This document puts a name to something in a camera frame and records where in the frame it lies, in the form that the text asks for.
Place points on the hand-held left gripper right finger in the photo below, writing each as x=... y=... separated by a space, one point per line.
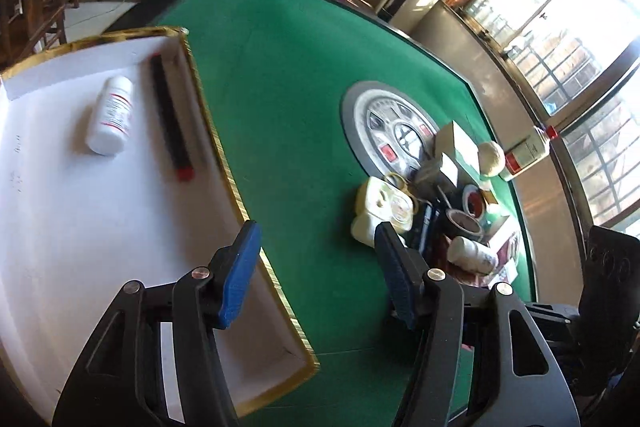
x=395 y=277

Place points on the white bottle green print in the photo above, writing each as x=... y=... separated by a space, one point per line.
x=472 y=254

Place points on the small white brown box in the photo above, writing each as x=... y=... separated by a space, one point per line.
x=500 y=219

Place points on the round grey table control panel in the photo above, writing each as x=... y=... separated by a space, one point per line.
x=380 y=117

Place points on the black pen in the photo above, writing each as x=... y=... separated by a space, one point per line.
x=426 y=227

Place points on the black tape roll red core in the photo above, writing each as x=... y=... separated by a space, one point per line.
x=465 y=199

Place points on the small grey cube box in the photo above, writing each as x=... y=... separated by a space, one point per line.
x=440 y=169

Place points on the white pill bottle red label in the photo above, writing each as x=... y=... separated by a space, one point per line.
x=110 y=117

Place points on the metal framed window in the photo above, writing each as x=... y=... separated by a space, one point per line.
x=550 y=7

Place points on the large white bottle red cap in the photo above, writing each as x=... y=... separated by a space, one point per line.
x=525 y=154

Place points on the cream twine ball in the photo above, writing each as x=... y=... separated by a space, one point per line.
x=491 y=159

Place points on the red printed packet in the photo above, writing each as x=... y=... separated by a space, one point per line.
x=507 y=254

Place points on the gold-trimmed white box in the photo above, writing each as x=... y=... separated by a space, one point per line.
x=100 y=232

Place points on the white green carton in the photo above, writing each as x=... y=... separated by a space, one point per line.
x=457 y=142

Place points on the black bar with red end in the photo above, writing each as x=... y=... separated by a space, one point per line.
x=170 y=117

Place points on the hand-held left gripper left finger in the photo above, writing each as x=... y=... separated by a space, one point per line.
x=240 y=277

